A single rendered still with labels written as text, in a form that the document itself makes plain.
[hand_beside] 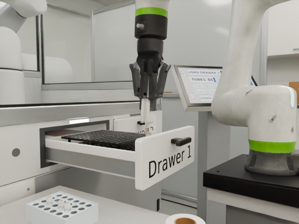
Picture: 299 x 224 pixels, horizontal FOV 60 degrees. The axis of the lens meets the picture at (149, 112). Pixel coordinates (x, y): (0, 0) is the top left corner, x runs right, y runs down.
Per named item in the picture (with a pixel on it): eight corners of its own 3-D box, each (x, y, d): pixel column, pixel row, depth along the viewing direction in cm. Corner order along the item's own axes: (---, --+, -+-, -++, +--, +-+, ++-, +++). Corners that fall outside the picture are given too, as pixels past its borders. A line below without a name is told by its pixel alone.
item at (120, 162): (186, 157, 79) (186, 137, 78) (139, 181, 57) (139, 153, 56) (90, 143, 100) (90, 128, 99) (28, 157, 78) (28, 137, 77)
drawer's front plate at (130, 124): (156, 138, 123) (156, 114, 122) (117, 148, 98) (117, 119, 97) (152, 137, 123) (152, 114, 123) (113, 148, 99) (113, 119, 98)
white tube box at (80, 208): (98, 221, 54) (98, 203, 53) (65, 239, 47) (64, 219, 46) (60, 206, 61) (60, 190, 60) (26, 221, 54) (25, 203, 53)
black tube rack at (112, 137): (157, 155, 79) (157, 134, 79) (121, 169, 64) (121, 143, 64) (102, 147, 91) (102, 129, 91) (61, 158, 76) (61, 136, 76)
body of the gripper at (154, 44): (130, 38, 72) (129, 71, 73) (155, 35, 68) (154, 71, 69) (145, 42, 79) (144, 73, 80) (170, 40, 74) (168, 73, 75)
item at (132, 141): (157, 136, 79) (157, 134, 79) (121, 146, 64) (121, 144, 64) (151, 136, 80) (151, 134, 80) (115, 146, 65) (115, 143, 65)
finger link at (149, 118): (152, 98, 76) (154, 99, 75) (151, 122, 76) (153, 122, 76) (146, 99, 73) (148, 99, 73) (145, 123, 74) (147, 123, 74)
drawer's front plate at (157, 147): (194, 161, 79) (194, 126, 78) (141, 191, 54) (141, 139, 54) (188, 160, 80) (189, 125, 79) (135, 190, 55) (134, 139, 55)
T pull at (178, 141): (191, 142, 68) (191, 137, 67) (179, 147, 61) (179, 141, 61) (179, 141, 69) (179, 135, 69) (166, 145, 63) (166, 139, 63)
